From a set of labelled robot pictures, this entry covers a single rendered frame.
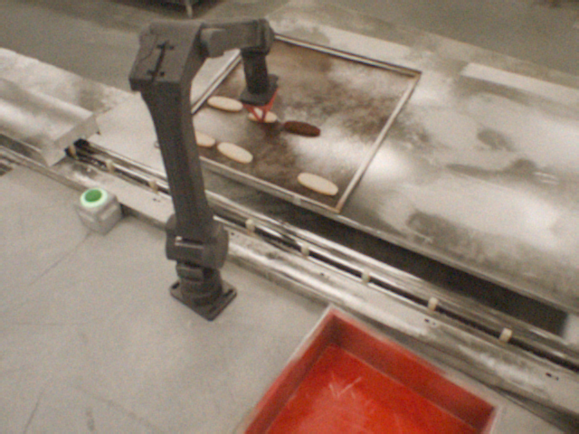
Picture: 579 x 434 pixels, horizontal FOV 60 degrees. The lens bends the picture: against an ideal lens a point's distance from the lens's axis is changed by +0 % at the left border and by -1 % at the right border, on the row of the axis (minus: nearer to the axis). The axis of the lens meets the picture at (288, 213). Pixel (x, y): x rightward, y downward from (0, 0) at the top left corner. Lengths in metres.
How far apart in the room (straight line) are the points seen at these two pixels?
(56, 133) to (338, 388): 0.92
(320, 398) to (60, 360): 0.49
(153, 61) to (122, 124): 0.82
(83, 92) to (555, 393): 1.48
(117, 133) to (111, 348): 0.69
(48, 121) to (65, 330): 0.59
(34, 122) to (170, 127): 0.75
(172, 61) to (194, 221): 0.29
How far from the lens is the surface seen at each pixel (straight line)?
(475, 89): 1.41
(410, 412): 0.95
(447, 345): 0.98
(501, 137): 1.30
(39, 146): 1.38
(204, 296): 1.01
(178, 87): 0.72
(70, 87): 1.80
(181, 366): 1.00
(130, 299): 1.10
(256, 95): 1.23
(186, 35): 0.77
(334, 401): 0.94
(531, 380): 1.00
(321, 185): 1.14
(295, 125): 1.28
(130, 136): 1.50
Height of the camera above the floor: 1.69
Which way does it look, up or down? 46 degrees down
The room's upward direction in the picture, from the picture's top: 1 degrees counter-clockwise
